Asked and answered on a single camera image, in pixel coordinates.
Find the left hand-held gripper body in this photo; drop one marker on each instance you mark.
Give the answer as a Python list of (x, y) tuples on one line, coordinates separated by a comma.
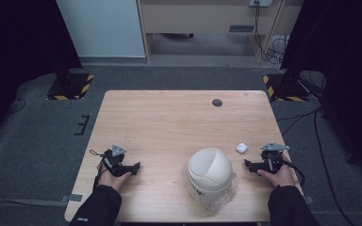
[(115, 160)]

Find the grey round table grommet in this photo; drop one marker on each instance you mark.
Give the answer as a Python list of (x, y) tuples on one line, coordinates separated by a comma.
[(217, 102)]

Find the grey power strip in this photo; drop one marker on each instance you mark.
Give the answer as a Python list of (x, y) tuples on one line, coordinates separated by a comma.
[(260, 2)]

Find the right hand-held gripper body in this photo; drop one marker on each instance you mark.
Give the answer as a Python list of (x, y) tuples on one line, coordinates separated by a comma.
[(271, 157)]

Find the clear plastic bin liner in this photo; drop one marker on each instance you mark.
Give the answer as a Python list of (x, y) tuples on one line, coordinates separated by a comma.
[(226, 201)]

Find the crumpled white paper ball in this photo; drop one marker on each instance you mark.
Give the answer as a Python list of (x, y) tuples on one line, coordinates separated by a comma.
[(241, 148)]

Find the white swing-lid trash bin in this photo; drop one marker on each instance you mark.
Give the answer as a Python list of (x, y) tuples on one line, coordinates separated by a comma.
[(210, 172)]

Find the person's left hand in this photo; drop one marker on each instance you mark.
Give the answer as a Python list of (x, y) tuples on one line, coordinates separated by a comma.
[(111, 179)]

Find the person's right hand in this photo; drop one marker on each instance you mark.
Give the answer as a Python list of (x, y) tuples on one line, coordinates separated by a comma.
[(279, 177)]

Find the grey tape strip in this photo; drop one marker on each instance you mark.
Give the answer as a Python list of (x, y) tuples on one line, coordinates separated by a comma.
[(71, 198)]

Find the light wooden desk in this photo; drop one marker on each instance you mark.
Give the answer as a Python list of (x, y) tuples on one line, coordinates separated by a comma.
[(201, 19)]

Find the white wall panel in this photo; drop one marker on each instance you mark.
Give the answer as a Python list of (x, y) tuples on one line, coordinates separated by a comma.
[(100, 28)]

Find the black stand base striped edge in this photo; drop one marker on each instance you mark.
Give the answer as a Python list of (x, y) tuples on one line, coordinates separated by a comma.
[(287, 89), (70, 86)]

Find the black curtain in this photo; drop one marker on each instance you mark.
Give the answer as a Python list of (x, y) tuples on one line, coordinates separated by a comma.
[(15, 47), (342, 62)]

